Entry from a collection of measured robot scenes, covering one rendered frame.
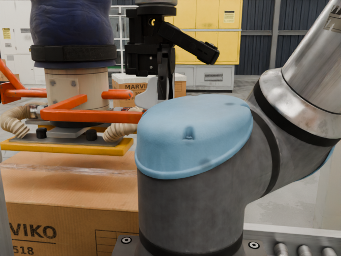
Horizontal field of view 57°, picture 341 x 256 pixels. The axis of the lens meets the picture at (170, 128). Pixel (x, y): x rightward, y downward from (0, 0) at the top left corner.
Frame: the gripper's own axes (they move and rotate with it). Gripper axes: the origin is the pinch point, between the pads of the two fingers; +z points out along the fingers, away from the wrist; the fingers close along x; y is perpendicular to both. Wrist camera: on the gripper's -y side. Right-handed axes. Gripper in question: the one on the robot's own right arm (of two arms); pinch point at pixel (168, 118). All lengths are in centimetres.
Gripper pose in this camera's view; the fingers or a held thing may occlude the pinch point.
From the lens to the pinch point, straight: 60.5
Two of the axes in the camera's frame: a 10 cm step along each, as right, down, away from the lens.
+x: -1.4, 2.7, -9.5
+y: -9.9, -0.4, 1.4
